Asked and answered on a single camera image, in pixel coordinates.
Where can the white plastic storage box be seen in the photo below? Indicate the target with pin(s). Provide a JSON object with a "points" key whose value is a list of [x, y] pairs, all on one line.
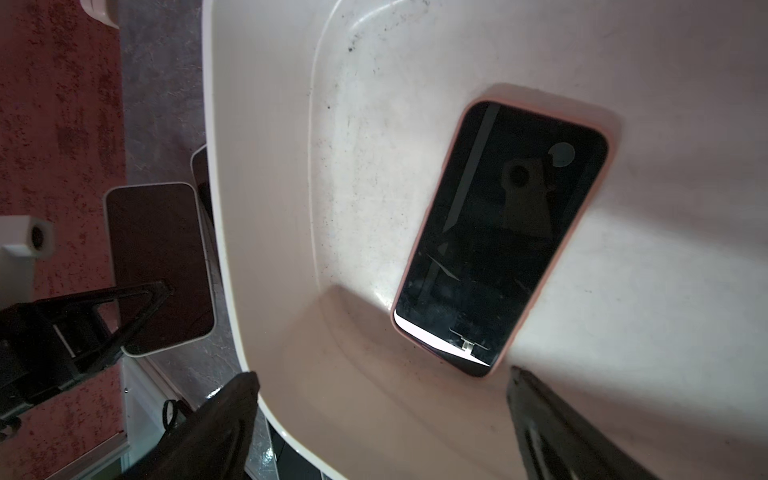
{"points": [[418, 202]]}

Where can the pink case phone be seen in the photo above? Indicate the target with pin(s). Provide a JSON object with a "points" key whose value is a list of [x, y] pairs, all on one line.
{"points": [[512, 187]]}

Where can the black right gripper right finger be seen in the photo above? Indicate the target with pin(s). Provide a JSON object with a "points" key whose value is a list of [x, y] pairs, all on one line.
{"points": [[558, 432]]}

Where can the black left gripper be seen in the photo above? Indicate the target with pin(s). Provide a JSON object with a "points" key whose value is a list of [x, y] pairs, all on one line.
{"points": [[46, 344]]}

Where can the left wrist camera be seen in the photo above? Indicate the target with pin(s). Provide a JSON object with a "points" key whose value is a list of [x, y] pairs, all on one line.
{"points": [[24, 240]]}

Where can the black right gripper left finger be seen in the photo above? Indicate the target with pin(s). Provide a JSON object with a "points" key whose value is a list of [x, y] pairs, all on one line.
{"points": [[213, 443]]}

